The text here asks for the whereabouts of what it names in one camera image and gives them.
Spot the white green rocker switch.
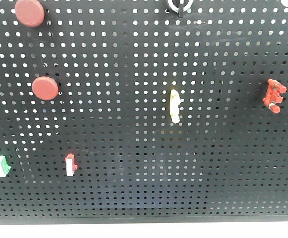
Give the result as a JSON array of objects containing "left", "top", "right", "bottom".
[{"left": 0, "top": 155, "right": 11, "bottom": 178}]

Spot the white standing desk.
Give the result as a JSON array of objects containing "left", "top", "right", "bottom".
[{"left": 0, "top": 222, "right": 288, "bottom": 238}]

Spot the red mushroom button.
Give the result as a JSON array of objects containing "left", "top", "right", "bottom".
[
  {"left": 15, "top": 0, "right": 45, "bottom": 27},
  {"left": 32, "top": 76, "right": 59, "bottom": 100}
]

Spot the lower red mushroom button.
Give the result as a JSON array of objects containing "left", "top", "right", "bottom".
[{"left": 32, "top": 76, "right": 59, "bottom": 100}]

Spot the red clamp toggle switch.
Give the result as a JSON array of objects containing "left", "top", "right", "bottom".
[{"left": 262, "top": 79, "right": 287, "bottom": 114}]

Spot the silver rotary selector switch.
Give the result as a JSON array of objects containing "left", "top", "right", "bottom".
[{"left": 166, "top": 0, "right": 194, "bottom": 18}]

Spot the black perforated pegboard panel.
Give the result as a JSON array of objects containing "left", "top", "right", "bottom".
[{"left": 0, "top": 0, "right": 288, "bottom": 224}]

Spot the yellow toggle switch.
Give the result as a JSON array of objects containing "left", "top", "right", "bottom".
[{"left": 169, "top": 89, "right": 181, "bottom": 124}]

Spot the white red rocker switch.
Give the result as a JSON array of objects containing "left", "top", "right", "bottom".
[{"left": 64, "top": 153, "right": 78, "bottom": 177}]

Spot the upper red mushroom button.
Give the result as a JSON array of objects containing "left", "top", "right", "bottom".
[{"left": 15, "top": 0, "right": 45, "bottom": 27}]

